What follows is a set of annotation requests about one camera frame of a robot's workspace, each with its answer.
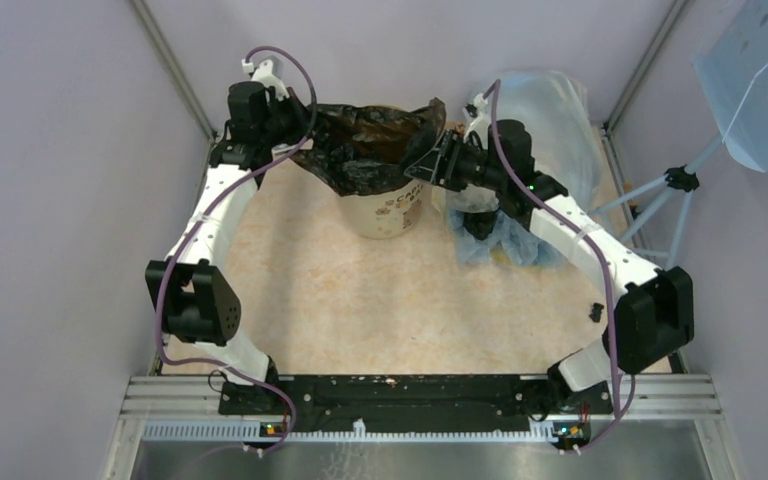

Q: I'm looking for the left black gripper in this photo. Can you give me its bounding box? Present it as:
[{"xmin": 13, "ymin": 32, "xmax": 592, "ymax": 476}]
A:
[{"xmin": 259, "ymin": 86, "xmax": 324, "ymax": 147}]

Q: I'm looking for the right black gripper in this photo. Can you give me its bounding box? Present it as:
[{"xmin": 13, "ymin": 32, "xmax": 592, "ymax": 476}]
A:
[{"xmin": 404, "ymin": 130, "xmax": 505, "ymax": 193}]

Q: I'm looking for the black trash bag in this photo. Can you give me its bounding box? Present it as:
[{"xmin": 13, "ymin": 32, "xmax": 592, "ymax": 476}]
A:
[
  {"xmin": 291, "ymin": 98, "xmax": 447, "ymax": 197},
  {"xmin": 463, "ymin": 210, "xmax": 498, "ymax": 241}
]

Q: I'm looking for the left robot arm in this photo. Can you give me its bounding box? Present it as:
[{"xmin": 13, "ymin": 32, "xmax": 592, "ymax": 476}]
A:
[{"xmin": 145, "ymin": 80, "xmax": 312, "ymax": 414}]

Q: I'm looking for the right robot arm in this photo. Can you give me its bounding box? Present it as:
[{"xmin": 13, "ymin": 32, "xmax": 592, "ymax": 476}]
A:
[{"xmin": 405, "ymin": 120, "xmax": 694, "ymax": 412}]

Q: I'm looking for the beige round trash bin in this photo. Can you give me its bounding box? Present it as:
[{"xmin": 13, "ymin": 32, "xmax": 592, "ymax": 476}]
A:
[{"xmin": 337, "ymin": 103, "xmax": 426, "ymax": 241}]

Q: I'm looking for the white clear plastic bag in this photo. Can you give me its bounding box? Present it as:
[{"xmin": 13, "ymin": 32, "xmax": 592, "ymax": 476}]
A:
[{"xmin": 446, "ymin": 185, "xmax": 499, "ymax": 213}]

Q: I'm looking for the blue plastic bag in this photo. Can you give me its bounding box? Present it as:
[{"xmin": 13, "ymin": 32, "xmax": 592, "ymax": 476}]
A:
[{"xmin": 444, "ymin": 209, "xmax": 567, "ymax": 268}]

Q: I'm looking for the large translucent plastic bag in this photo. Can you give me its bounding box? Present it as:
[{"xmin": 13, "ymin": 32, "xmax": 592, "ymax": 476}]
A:
[{"xmin": 497, "ymin": 70, "xmax": 602, "ymax": 208}]

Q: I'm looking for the small black plastic clip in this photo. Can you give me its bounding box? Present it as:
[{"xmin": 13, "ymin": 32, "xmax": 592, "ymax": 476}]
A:
[{"xmin": 588, "ymin": 302, "xmax": 605, "ymax": 323}]

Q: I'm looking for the blue perforated lamp panel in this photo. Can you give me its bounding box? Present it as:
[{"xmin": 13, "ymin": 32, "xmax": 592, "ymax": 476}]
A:
[{"xmin": 692, "ymin": 0, "xmax": 768, "ymax": 173}]

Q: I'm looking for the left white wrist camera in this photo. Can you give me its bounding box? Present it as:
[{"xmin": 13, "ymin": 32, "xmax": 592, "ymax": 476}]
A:
[{"xmin": 241, "ymin": 56, "xmax": 290, "ymax": 100}]

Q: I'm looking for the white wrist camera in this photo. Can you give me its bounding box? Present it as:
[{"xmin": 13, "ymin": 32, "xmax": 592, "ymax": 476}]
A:
[
  {"xmin": 241, "ymin": 56, "xmax": 290, "ymax": 100},
  {"xmin": 464, "ymin": 93, "xmax": 490, "ymax": 147}
]

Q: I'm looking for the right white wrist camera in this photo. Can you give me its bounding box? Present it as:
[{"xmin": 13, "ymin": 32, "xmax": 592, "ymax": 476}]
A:
[{"xmin": 464, "ymin": 93, "xmax": 490, "ymax": 147}]

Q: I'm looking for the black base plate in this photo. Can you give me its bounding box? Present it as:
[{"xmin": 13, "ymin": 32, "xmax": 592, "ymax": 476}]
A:
[{"xmin": 218, "ymin": 374, "xmax": 613, "ymax": 433}]

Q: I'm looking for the white toothed cable rail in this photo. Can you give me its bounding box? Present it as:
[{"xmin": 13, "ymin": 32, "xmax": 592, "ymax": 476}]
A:
[{"xmin": 142, "ymin": 420, "xmax": 558, "ymax": 444}]

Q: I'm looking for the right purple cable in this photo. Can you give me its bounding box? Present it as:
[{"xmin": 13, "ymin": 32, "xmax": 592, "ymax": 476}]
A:
[{"xmin": 479, "ymin": 79, "xmax": 637, "ymax": 455}]

